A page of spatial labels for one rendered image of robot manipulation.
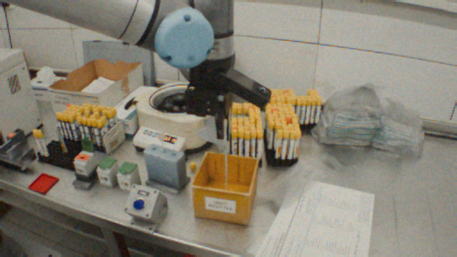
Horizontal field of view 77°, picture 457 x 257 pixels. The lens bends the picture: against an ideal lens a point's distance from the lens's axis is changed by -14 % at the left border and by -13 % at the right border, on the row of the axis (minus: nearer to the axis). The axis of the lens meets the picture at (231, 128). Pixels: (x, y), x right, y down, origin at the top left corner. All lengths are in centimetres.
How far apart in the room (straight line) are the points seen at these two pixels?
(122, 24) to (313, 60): 85
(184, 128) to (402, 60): 74
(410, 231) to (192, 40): 67
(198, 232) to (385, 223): 45
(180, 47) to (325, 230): 53
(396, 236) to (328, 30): 67
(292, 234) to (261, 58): 66
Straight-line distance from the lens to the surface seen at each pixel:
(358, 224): 81
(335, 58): 115
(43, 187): 100
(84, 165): 91
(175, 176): 84
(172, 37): 40
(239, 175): 85
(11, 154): 110
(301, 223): 78
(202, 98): 64
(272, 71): 119
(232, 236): 76
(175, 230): 78
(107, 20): 40
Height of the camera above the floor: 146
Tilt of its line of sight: 32 degrees down
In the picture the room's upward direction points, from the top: straight up
